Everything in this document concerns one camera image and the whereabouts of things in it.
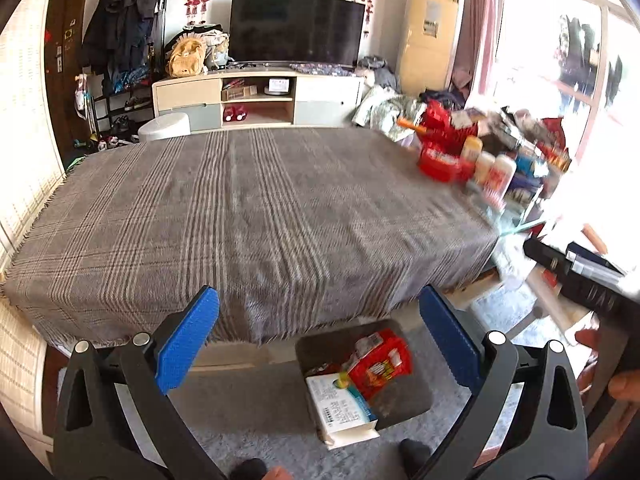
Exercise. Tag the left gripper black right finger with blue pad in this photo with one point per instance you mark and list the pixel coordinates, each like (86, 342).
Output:
(547, 438)

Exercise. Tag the coat rack with dark clothes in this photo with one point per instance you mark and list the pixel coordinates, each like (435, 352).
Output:
(118, 58)

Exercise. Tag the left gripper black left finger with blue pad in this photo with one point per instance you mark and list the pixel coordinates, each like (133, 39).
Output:
(92, 438)

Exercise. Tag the yellow plush toy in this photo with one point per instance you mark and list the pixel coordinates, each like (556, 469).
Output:
(187, 57)

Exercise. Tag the pile of red snack packages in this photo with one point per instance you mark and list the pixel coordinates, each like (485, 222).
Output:
(515, 160)

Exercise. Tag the person's right hand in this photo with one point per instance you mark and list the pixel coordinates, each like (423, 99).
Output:
(600, 376)

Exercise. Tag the large red snack bag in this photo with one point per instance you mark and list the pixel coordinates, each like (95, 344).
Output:
(377, 360)

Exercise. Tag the grey plaid tablecloth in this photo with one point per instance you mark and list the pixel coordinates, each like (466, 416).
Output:
(295, 229)

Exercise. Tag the pink curtain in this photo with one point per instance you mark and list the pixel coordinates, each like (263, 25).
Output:
(476, 46)

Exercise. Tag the white medicine box rainbow logo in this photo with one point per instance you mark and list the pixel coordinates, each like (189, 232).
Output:
(341, 414)

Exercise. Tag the beige standing air conditioner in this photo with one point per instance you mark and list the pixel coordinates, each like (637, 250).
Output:
(429, 45)

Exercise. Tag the grey trash bin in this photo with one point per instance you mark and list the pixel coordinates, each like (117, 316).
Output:
(402, 399)

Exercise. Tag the white round stool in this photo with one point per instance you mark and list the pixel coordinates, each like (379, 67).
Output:
(164, 127)

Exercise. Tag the white wooden TV cabinet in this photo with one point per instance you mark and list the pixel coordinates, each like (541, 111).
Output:
(273, 97)

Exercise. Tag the orange cylinder toy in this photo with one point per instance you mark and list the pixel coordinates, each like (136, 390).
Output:
(405, 123)

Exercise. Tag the red shoes in cabinet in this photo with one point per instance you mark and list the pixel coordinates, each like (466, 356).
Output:
(234, 113)

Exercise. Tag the black flat television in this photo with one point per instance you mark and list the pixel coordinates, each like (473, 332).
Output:
(297, 31)

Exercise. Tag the crumpled floral blanket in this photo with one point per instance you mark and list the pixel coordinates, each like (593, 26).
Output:
(381, 107)

